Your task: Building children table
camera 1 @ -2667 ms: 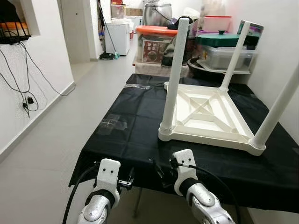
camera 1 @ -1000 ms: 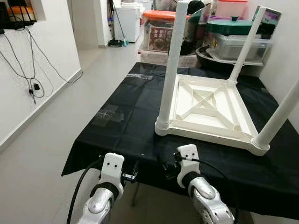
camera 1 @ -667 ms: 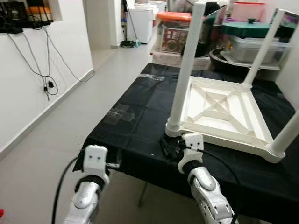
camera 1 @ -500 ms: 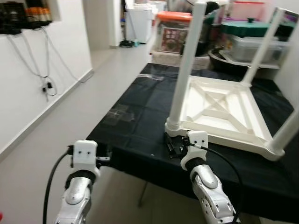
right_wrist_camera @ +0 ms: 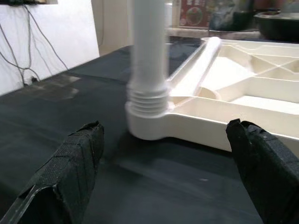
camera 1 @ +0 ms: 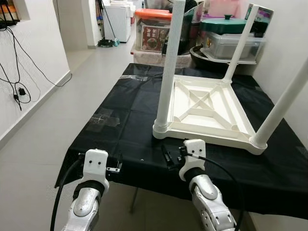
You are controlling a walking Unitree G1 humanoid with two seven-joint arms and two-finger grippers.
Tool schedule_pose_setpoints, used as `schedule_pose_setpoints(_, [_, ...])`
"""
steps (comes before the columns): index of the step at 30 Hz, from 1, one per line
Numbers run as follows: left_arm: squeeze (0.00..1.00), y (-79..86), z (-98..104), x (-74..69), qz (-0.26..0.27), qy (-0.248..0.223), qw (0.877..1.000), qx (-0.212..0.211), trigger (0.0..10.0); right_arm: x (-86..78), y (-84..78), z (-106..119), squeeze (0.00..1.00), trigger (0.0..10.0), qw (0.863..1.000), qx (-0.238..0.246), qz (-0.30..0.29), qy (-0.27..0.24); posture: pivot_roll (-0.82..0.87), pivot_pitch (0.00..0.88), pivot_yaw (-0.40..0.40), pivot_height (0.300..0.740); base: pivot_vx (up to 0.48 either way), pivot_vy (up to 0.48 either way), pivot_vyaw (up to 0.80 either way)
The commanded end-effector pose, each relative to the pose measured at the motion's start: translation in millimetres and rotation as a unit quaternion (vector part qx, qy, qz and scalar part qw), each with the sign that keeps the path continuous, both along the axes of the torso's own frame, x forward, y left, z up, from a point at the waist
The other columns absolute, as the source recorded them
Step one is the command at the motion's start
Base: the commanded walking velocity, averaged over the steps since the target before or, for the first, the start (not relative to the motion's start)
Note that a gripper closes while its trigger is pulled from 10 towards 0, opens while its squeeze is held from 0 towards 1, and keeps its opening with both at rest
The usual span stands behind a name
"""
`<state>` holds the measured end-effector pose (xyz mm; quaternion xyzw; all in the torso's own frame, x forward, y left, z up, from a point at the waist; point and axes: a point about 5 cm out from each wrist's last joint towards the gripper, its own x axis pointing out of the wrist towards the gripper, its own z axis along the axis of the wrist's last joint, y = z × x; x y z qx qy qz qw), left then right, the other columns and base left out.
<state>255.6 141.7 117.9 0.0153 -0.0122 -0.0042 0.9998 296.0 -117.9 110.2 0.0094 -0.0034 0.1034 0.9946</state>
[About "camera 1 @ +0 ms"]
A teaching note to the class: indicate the white plastic children table top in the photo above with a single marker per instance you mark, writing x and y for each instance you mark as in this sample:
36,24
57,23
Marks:
216,106

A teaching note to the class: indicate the green round pot lid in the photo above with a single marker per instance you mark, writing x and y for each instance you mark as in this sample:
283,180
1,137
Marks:
221,25

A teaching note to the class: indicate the clear tape strip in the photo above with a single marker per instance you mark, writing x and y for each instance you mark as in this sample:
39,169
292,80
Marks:
134,77

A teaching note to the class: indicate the black floor gadget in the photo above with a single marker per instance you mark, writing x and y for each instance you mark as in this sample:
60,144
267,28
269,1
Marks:
108,43

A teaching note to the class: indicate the grey framed picture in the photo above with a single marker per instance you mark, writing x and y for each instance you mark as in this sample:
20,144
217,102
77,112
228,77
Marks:
264,17

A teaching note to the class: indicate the black power adapter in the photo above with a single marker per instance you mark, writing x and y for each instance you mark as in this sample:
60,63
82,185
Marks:
21,91

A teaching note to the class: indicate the clear tape patch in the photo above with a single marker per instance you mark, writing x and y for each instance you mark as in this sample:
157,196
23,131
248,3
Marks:
103,118

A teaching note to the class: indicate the beige patterned cloth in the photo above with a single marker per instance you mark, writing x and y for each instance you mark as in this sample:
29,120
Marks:
149,58

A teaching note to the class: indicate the pink translucent box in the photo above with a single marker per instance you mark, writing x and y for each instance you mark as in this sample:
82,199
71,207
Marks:
226,8

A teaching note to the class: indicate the black round pan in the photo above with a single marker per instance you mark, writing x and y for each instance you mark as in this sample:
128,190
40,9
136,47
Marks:
202,60

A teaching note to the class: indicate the black tablecloth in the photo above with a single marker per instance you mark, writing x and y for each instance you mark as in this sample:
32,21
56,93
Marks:
134,154

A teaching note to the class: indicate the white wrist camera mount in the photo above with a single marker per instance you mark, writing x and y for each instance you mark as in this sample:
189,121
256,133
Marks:
95,166
192,154

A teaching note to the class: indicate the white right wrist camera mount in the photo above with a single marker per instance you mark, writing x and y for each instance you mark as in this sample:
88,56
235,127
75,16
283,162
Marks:
192,154

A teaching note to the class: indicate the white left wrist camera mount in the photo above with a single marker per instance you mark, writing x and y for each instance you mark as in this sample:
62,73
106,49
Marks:
95,166

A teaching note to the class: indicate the clear plastic storage box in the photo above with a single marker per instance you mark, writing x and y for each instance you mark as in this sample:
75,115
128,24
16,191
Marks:
224,47

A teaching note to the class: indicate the white cabinet appliance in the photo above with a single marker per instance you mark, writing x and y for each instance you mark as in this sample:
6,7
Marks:
118,21

